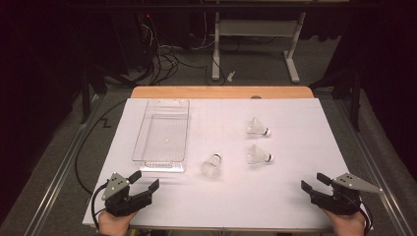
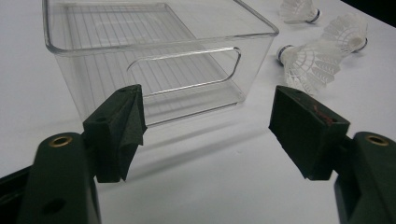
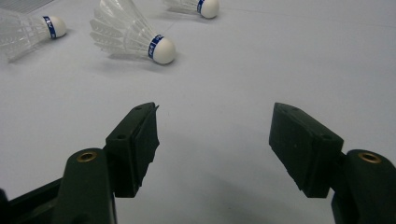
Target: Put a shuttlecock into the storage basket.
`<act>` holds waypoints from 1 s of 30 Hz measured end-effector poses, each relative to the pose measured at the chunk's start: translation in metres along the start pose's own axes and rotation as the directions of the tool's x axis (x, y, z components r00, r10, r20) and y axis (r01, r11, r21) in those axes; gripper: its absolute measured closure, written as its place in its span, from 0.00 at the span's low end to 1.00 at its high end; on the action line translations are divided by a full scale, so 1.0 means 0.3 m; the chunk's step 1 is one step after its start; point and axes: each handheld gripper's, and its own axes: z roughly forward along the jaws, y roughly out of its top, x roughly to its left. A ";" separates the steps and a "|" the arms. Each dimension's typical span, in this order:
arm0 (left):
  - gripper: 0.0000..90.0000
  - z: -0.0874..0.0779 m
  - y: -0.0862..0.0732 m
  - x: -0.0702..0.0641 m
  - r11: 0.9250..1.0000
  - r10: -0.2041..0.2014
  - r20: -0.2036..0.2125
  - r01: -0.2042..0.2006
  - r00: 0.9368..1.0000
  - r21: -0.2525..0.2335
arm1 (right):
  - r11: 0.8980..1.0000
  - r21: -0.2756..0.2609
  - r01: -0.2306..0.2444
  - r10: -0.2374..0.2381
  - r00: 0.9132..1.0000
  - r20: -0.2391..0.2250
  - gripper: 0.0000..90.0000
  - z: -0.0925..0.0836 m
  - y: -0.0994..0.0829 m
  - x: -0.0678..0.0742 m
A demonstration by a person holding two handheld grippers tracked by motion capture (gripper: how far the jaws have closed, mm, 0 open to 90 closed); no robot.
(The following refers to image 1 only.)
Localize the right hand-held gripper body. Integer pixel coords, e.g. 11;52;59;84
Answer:
323;172;384;216

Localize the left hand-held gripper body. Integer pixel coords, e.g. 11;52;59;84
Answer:
101;172;146;218

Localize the clear plastic tray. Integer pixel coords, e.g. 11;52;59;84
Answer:
131;98;191;174

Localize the white shuttlecock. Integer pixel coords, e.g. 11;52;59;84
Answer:
246;144;274;165
201;152;222;180
246;117;272;138

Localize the person's right hand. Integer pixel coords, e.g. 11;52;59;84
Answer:
320;207;367;236

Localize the person's left hand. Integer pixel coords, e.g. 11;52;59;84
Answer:
97;209;140;236

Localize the black stand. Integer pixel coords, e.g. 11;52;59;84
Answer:
309;65;364;133
78;62;139;125

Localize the dark equipment box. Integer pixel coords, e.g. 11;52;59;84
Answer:
111;9;159;73

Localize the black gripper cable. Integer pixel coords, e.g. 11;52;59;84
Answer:
90;182;111;231
337;188;375;236

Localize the metal floor rail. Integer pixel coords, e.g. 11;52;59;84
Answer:
330;96;415;236
23;94;106;236

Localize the black floor cable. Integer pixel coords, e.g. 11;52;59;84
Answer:
74;98;129;197

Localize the tangle of cables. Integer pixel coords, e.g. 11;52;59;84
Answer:
140;12;211;87

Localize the white metal desk frame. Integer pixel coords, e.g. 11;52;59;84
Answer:
210;11;308;85

